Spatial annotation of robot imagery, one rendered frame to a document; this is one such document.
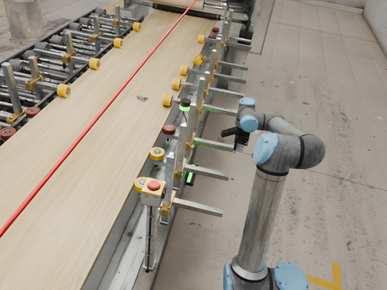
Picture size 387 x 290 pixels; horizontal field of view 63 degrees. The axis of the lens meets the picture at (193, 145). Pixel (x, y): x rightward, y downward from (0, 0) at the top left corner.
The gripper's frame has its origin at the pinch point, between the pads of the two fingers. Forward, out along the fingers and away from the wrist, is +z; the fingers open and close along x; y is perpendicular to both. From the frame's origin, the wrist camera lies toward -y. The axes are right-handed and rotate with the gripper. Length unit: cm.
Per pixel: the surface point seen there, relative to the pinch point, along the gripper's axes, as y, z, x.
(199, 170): -16.4, -2.8, -26.7
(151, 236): -26, -13, -82
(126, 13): -158, -5, 223
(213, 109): -17.9, -13.6, 23.2
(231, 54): -25, 30, 237
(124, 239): -46, 19, -65
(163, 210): -27, -1, -59
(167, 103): -48, -13, 20
